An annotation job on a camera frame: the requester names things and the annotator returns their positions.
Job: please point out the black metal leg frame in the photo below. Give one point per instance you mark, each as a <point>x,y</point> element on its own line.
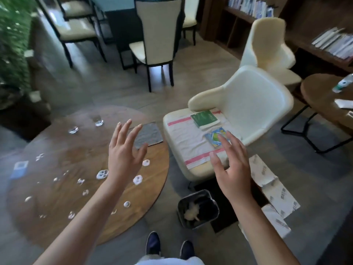
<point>304,136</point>

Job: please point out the wooden bookshelf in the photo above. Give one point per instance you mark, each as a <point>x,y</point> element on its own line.
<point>303,13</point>

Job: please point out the clear plastic water bottle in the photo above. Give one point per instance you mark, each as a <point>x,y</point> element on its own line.
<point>343,83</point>

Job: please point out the person's left forearm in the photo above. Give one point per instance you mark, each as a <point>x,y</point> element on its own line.
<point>82,226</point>

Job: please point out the cream dining chair black frame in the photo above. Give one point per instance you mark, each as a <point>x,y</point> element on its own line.
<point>190,13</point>
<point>75,30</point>
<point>157,27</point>
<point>77,8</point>

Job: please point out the grey cleaning cloth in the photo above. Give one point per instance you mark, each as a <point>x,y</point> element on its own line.
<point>150,133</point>

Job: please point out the green book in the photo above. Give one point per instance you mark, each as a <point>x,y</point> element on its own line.
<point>204,119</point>

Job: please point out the row of leaning white books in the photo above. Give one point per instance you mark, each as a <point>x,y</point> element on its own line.
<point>335,41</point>

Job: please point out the green plant wall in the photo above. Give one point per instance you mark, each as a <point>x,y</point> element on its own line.
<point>13,41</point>

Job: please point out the scattered white foam blobs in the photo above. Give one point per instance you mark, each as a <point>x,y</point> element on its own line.
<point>137,179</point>

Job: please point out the blue and white card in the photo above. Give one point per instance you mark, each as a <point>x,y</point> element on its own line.
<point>19,168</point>

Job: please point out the small clear glass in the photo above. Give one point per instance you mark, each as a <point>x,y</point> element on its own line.
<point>98,121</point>
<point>73,130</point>

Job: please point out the person's right thumb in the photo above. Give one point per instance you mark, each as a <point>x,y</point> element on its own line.
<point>215,162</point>

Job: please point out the row of upright books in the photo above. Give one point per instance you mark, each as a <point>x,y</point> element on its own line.
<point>251,6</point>

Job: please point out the crumpled tissue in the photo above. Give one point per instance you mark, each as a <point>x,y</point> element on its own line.
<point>191,213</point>

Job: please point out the white moulded chair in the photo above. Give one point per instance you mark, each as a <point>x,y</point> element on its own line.
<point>266,41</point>
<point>251,102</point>

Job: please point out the person's dark shoe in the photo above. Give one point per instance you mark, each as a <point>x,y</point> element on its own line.
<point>187,249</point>
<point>153,243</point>

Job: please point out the blue and yellow card box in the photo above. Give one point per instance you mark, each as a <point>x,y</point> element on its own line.
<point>215,136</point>

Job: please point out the person's left hand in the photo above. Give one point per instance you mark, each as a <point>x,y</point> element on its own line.
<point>122,160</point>

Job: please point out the person's right middle finger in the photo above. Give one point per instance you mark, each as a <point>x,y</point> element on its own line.
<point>235,142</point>

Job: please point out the person's white trousers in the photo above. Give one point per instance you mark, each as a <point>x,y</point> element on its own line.
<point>171,261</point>

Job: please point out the white towel with pink stripes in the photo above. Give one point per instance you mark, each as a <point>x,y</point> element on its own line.
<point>187,137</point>

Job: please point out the person's right hand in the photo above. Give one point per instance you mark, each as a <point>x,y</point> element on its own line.
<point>234,173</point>

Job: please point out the person's right dark shoe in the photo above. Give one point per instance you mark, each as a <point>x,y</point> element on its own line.
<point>187,249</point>

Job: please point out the dark dining table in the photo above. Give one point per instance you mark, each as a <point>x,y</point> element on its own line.
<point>121,24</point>

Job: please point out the white paper slip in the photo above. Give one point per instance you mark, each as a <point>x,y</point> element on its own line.
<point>344,103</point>

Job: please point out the person's left middle finger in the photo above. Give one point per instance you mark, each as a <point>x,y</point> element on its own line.
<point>126,131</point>

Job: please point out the person's left thumb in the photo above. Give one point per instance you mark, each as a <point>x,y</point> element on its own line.
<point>142,154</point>

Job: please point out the black trash bin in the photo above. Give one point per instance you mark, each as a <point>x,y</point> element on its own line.
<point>213,208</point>

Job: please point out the person's right forearm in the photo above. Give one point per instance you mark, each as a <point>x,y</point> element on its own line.
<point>259,231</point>

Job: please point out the person's left dark shoe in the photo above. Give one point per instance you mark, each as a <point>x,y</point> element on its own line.
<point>153,243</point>

